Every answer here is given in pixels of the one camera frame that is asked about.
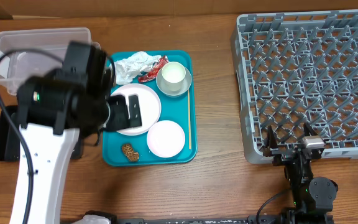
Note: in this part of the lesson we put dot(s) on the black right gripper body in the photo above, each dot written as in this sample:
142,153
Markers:
293,151

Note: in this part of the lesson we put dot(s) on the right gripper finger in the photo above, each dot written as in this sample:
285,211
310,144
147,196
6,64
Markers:
308,130
271,142

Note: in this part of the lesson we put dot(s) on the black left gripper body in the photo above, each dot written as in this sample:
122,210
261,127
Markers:
119,116

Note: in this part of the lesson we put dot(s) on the brown food scrap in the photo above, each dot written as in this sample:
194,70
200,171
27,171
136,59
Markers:
130,153

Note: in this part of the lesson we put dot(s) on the white napkin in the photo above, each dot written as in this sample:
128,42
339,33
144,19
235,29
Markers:
129,68

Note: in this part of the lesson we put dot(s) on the red snack wrapper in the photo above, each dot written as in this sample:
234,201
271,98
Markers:
151,75

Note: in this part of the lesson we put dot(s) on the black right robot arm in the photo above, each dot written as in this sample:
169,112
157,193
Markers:
313,197

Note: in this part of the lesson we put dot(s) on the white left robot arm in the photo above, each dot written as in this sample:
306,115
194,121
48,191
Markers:
55,112

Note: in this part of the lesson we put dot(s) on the grey dishwasher rack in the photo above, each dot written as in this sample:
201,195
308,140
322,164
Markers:
295,68

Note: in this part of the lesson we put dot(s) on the black food waste tray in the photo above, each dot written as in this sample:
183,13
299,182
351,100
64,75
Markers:
10,144

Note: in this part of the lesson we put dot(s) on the clear plastic waste bin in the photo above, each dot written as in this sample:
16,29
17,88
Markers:
16,68

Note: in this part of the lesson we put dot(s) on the large white plate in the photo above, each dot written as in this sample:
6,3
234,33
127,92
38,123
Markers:
149,105

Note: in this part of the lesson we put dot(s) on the teal serving tray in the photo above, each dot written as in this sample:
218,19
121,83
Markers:
173,109

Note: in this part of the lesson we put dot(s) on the small white plate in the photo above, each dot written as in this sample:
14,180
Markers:
166,139

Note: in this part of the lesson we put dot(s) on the wooden chopstick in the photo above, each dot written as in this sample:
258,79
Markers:
189,121

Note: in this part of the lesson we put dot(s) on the white cup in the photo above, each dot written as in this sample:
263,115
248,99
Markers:
173,74

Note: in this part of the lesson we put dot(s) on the grey small bowl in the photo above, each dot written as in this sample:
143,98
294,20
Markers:
185,87

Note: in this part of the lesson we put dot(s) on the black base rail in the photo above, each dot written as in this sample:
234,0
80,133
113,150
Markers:
248,220

